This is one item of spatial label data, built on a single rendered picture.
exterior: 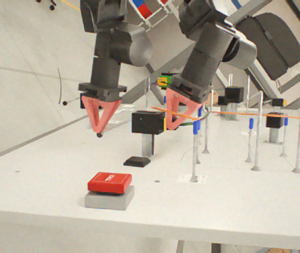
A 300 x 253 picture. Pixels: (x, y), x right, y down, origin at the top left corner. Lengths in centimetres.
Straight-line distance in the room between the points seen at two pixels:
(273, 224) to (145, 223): 16
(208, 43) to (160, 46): 788
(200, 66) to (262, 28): 108
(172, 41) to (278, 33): 685
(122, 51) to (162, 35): 790
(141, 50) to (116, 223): 34
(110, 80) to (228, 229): 41
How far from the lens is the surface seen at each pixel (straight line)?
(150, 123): 73
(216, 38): 68
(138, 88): 168
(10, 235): 82
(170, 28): 859
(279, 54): 176
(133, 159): 70
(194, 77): 69
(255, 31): 173
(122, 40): 71
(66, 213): 50
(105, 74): 75
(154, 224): 47
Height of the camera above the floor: 132
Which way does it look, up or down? 14 degrees down
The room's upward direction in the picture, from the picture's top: 55 degrees clockwise
